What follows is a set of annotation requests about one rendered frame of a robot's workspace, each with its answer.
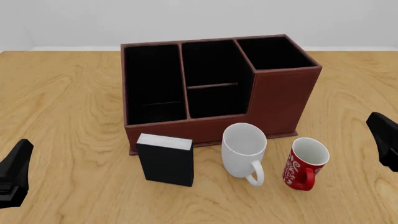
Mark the red mug with white pattern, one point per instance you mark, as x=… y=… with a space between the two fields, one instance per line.
x=292 y=168

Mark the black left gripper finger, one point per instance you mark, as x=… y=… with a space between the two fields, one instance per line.
x=17 y=161

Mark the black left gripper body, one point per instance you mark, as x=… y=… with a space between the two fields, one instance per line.
x=11 y=197

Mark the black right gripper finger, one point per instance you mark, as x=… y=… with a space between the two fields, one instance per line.
x=384 y=137

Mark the red-brown desk caddy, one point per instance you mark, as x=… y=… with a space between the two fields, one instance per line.
x=280 y=98

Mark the black book with white pages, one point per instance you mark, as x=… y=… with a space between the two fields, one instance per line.
x=166 y=164

